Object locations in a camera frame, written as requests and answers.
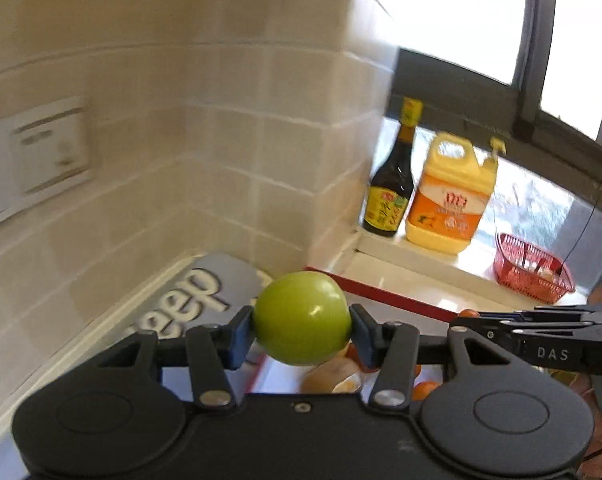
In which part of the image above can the red cardboard box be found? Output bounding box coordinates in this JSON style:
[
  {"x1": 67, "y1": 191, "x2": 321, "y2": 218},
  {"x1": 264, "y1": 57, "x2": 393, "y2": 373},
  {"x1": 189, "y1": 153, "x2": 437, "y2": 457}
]
[{"x1": 248, "y1": 266, "x2": 482, "y2": 403}]

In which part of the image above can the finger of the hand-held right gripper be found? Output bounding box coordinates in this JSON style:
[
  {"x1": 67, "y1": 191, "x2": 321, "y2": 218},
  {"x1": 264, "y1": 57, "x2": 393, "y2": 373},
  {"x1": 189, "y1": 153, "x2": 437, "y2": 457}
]
[
  {"x1": 473, "y1": 321, "x2": 519, "y2": 350},
  {"x1": 456, "y1": 310, "x2": 526, "y2": 322}
]

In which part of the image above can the white wall socket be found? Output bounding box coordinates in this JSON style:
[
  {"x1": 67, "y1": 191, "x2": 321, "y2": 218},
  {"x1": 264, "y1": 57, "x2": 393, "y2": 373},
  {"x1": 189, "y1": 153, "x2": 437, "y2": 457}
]
[{"x1": 11, "y1": 97, "x2": 94, "y2": 196}]

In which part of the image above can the yellow detergent jug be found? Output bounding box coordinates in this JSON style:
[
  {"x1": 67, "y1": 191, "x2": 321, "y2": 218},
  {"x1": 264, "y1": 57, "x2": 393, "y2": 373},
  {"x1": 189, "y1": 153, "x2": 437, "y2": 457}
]
[{"x1": 405, "y1": 131, "x2": 506, "y2": 256}]

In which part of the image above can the bread roll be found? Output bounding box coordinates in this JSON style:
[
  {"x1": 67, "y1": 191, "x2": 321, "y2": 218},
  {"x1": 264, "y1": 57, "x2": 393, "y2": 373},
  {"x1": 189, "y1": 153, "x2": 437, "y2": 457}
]
[{"x1": 301, "y1": 357, "x2": 364, "y2": 395}]

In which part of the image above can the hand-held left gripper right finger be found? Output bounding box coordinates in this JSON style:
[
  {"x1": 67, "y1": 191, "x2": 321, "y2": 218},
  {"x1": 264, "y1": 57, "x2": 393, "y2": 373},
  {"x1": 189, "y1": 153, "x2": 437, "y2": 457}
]
[{"x1": 348, "y1": 304, "x2": 536, "y2": 408}]

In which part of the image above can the bright green apple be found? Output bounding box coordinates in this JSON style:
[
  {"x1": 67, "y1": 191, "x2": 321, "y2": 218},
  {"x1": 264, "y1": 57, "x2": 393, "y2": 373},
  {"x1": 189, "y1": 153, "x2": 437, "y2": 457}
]
[{"x1": 251, "y1": 271, "x2": 352, "y2": 367}]

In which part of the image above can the dark soy sauce bottle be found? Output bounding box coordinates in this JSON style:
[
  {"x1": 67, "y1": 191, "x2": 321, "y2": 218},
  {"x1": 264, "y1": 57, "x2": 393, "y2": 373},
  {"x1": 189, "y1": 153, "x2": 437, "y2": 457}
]
[{"x1": 362, "y1": 97, "x2": 414, "y2": 239}]

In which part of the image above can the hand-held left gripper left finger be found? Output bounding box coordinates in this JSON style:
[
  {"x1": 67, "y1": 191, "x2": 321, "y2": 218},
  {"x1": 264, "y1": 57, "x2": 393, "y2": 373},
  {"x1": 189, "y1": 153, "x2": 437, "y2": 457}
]
[{"x1": 93, "y1": 305, "x2": 256, "y2": 408}]

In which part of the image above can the grey mat with lettering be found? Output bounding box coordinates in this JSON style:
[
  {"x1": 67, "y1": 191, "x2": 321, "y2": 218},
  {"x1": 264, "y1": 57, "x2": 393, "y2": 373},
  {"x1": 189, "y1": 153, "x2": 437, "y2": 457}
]
[{"x1": 123, "y1": 252, "x2": 276, "y2": 366}]

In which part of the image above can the red plastic basket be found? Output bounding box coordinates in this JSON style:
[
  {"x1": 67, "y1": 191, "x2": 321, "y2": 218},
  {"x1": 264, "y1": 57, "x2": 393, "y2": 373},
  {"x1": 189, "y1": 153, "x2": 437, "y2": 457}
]
[{"x1": 494, "y1": 232, "x2": 576, "y2": 304}]

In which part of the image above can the dark window frame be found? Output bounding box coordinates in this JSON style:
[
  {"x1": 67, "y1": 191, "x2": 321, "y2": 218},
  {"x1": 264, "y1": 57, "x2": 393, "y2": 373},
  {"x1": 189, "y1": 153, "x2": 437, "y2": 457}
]
[{"x1": 388, "y1": 0, "x2": 602, "y2": 171}]

